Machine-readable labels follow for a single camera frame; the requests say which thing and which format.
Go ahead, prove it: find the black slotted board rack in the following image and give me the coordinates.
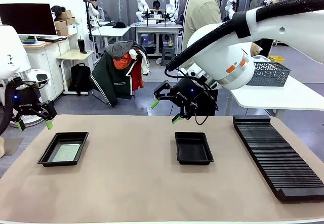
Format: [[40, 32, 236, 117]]
[[232, 115, 324, 203]]

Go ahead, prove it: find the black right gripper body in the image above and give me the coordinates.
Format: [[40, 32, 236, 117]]
[[171, 78, 216, 114]]

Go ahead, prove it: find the black backpack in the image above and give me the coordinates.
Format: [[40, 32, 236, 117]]
[[70, 63, 92, 97]]

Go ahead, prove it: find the clear plastic container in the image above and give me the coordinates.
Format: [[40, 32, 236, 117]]
[[252, 55, 272, 64]]

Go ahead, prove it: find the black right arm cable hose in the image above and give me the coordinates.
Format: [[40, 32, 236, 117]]
[[165, 0, 324, 72]]

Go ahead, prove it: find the small wooden side table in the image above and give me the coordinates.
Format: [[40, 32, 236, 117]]
[[56, 49, 95, 96]]

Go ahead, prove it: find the white background table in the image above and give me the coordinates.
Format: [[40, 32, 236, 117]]
[[90, 25, 131, 58]]

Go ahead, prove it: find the seated background person grey top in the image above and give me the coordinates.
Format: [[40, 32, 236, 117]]
[[88, 0, 105, 23]]

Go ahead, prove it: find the grey mesh plastic basket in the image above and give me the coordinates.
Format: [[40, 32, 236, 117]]
[[247, 61, 291, 87]]

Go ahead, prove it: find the black flat keyboard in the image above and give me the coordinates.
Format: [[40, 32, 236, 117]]
[[36, 36, 68, 43]]

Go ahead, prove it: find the red jacket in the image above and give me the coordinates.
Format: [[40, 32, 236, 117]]
[[130, 59, 145, 92]]

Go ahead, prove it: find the person in beige shirt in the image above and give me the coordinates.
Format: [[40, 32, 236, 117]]
[[181, 0, 263, 116]]

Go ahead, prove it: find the person right hand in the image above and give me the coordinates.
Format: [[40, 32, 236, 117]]
[[250, 42, 263, 57]]

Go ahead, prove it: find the yellow plastic bin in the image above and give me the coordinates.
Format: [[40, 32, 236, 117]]
[[268, 55, 285, 65]]

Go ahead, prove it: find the orange garment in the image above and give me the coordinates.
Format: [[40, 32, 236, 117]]
[[112, 53, 133, 71]]

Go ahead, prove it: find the white garment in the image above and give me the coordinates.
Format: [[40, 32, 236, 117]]
[[128, 49, 151, 76]]

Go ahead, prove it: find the black tumbler with straw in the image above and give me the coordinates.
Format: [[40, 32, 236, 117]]
[[77, 35, 87, 54]]

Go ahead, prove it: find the white desk wooden top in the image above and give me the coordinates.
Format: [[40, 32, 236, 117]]
[[22, 33, 78, 104]]

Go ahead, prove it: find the black plastic ESD tray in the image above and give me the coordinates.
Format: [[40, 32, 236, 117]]
[[174, 131, 215, 166], [37, 131, 90, 167]]

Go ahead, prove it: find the grey hoodie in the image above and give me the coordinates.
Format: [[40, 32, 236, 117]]
[[105, 40, 135, 61]]

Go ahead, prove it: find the grey step stool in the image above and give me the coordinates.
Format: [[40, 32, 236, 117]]
[[160, 46, 176, 67]]

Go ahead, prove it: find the white side work table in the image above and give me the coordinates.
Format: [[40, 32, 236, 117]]
[[225, 74, 324, 120]]

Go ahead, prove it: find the white cylindrical air purifier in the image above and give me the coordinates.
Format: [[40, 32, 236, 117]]
[[0, 82, 48, 128]]

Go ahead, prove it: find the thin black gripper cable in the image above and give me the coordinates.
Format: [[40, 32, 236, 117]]
[[164, 68, 219, 126]]

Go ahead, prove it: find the white background workbench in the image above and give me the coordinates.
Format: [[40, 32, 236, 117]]
[[130, 22, 183, 58]]

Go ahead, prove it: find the seated person dark hair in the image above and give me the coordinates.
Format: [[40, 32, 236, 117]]
[[151, 0, 163, 19]]

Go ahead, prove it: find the black cap on boxes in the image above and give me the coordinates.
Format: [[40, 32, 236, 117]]
[[51, 5, 66, 19]]

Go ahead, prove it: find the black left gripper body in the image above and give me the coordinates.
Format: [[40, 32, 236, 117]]
[[11, 81, 43, 114]]

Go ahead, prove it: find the dark green jacket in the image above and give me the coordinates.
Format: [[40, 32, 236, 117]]
[[90, 52, 135, 108]]

